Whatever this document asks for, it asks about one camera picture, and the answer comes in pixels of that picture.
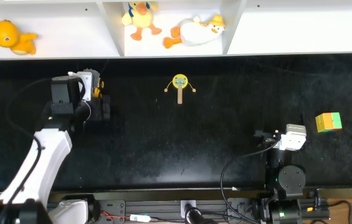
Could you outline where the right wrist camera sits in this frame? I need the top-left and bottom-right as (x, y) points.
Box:
(276, 123), (308, 152)

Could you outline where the mounting rail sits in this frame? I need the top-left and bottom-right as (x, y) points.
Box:
(85, 189), (352, 224)

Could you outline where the yellow plush duck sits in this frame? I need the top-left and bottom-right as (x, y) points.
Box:
(121, 1), (163, 42)

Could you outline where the white plush duck with hat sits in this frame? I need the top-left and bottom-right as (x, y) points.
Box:
(162, 13), (227, 49)

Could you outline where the many-coloured puzzle cube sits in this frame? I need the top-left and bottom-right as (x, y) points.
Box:
(315, 111), (343, 134)

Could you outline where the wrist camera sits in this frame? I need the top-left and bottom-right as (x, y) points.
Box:
(276, 123), (308, 152)
(67, 70), (94, 102)

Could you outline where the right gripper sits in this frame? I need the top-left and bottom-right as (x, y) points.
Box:
(254, 129), (281, 145)

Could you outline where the grey and yellow toy truck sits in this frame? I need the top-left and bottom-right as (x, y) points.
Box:
(83, 68), (105, 99)

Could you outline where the white shelf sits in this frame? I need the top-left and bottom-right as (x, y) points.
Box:
(0, 0), (352, 60)

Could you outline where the black cable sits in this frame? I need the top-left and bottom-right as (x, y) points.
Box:
(219, 141), (281, 224)
(0, 77), (54, 224)

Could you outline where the yellow rattle drum toy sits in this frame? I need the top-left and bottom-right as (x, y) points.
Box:
(163, 73), (197, 105)

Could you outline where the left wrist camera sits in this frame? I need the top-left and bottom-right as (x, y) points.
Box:
(67, 70), (94, 102)

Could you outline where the orange rubber duck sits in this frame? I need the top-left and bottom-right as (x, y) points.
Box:
(0, 19), (39, 56)

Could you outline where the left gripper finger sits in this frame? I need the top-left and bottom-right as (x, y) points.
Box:
(95, 94), (112, 121)

